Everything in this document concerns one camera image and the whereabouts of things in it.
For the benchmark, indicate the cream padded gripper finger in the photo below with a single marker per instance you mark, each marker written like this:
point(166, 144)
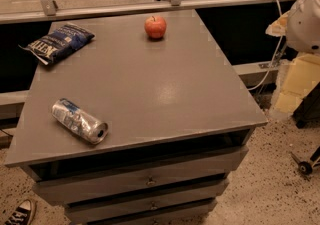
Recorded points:
point(279, 27)

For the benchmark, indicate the blue chip bag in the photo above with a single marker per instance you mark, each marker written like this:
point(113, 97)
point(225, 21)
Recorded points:
point(59, 44)

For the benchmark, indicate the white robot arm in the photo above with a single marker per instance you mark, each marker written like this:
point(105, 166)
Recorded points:
point(300, 25)

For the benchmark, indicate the red apple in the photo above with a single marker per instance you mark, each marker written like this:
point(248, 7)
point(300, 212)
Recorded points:
point(155, 27)

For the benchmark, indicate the grey drawer cabinet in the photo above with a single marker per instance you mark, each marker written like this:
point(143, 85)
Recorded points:
point(164, 99)

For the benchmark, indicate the black caster wheel stand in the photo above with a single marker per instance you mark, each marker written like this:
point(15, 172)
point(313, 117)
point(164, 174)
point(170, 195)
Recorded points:
point(305, 167)

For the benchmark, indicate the top grey drawer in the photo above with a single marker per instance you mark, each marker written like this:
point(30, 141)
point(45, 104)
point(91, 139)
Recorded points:
point(96, 185)

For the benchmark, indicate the grey drawer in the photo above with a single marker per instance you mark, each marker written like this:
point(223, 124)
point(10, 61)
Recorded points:
point(155, 200)
point(96, 185)
point(162, 215)

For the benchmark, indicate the silver crushed drink can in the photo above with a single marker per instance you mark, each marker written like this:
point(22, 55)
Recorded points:
point(79, 121)

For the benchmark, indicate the bottom grey drawer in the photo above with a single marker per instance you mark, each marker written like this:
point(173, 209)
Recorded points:
point(162, 215)

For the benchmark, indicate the middle grey drawer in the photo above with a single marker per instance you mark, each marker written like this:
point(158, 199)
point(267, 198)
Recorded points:
point(155, 200)

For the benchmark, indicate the black white sneaker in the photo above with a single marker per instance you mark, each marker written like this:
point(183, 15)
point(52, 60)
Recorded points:
point(23, 214)

